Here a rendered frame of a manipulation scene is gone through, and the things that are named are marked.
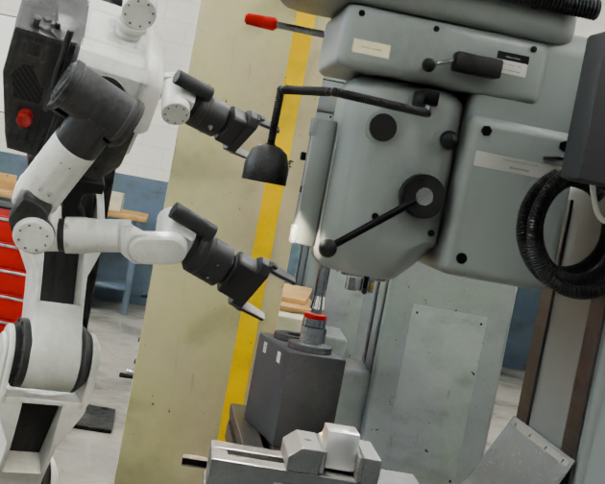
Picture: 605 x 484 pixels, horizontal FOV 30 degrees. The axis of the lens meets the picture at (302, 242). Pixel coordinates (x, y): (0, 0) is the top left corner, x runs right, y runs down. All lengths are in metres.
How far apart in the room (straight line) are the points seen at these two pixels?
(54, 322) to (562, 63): 1.13
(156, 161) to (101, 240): 8.67
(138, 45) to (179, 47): 8.65
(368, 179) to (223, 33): 1.87
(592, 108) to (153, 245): 0.93
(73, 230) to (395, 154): 0.71
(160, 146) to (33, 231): 8.71
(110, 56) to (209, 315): 1.58
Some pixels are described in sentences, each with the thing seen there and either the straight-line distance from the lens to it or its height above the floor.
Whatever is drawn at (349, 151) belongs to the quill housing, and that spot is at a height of 1.50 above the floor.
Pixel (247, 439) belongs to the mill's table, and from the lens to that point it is 2.27.
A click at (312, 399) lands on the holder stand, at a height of 1.03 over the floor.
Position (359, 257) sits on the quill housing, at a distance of 1.83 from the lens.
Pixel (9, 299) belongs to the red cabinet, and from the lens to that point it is 6.44.
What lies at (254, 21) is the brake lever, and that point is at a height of 1.70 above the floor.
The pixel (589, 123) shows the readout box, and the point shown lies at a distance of 1.62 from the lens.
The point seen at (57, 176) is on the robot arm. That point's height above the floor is 1.37.
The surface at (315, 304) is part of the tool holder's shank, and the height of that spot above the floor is 1.21.
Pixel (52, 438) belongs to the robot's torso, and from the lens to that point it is 2.47.
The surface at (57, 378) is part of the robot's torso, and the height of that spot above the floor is 0.96.
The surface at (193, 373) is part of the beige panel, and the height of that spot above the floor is 0.78.
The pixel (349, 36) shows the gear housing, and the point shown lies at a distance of 1.79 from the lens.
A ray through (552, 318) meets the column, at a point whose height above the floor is 1.29.
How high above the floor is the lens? 1.44
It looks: 3 degrees down
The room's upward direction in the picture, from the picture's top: 11 degrees clockwise
